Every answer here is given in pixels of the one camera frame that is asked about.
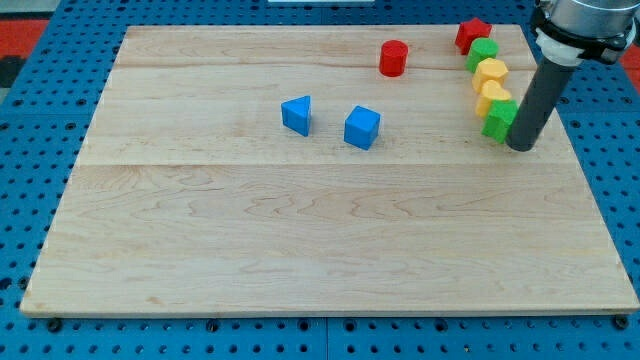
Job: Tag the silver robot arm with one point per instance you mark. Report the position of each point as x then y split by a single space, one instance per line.
571 31

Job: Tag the green cylinder block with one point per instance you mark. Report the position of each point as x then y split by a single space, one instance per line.
481 48

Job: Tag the blue cube block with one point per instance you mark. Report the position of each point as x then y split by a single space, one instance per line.
361 127

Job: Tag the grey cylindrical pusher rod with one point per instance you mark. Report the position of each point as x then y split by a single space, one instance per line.
540 99

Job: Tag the light wooden board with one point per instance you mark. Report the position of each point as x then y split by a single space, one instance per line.
189 198

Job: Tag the yellow hexagon block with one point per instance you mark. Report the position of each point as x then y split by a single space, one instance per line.
489 69

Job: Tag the green pentagon block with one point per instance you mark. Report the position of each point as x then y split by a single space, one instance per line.
499 119

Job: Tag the yellow heart block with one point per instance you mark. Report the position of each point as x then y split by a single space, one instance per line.
490 91

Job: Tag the red cylinder block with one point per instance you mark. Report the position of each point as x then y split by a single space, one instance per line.
393 57

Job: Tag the red star block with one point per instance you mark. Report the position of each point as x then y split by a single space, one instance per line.
470 30

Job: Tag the blue triangle block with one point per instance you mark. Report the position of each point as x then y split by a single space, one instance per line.
296 114

